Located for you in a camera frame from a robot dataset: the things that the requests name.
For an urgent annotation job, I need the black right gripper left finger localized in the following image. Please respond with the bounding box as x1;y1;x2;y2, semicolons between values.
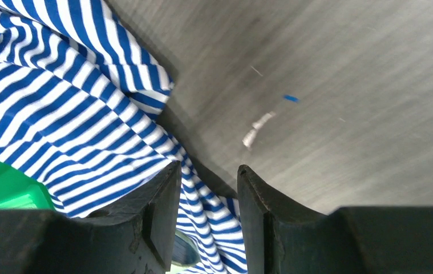
0;162;181;273

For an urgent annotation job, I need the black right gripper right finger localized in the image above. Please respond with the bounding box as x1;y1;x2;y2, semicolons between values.
237;165;433;273

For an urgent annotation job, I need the green card holder wallet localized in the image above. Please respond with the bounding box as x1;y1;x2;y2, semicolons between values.
167;230;200;273

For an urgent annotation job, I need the blue white striped cloth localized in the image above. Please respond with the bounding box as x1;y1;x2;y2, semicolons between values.
0;1;248;273

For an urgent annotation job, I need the green plastic bin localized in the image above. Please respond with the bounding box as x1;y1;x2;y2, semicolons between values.
0;162;54;210

